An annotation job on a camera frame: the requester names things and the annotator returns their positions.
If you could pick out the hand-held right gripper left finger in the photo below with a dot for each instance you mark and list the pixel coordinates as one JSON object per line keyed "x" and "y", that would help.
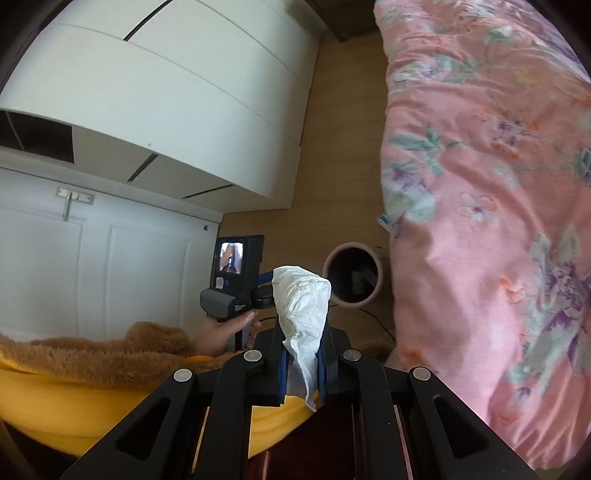
{"x": 280, "y": 374}

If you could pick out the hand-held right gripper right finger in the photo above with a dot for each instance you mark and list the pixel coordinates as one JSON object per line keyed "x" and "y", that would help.
{"x": 323, "y": 369}

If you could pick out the white tissue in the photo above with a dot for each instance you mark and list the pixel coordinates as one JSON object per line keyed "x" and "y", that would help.
{"x": 301, "y": 318}

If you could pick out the round pink waste bin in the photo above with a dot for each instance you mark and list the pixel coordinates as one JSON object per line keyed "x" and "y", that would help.
{"x": 353, "y": 277}

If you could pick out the person's left hand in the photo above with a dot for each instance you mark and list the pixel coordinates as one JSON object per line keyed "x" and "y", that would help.
{"x": 213, "y": 336}

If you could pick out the white panel door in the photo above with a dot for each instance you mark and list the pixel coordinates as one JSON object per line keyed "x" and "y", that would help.
{"x": 101, "y": 263}

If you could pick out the white cabinet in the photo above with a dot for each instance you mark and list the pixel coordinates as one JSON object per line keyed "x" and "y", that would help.
{"x": 175, "y": 101}

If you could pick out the yellow garment with brown fur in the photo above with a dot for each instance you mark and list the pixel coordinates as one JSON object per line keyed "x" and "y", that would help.
{"x": 83, "y": 387}

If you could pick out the pink floral blanket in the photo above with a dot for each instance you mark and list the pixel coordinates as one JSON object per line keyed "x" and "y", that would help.
{"x": 485, "y": 207}

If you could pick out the dark wooden bed frame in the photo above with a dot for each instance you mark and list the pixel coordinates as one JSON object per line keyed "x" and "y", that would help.
{"x": 344, "y": 21}

